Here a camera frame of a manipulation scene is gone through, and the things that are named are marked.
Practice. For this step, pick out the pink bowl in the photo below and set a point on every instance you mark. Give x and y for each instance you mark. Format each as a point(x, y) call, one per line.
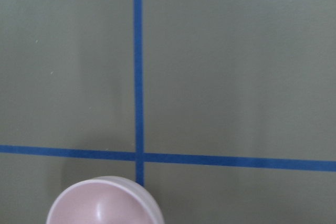
point(106, 199)

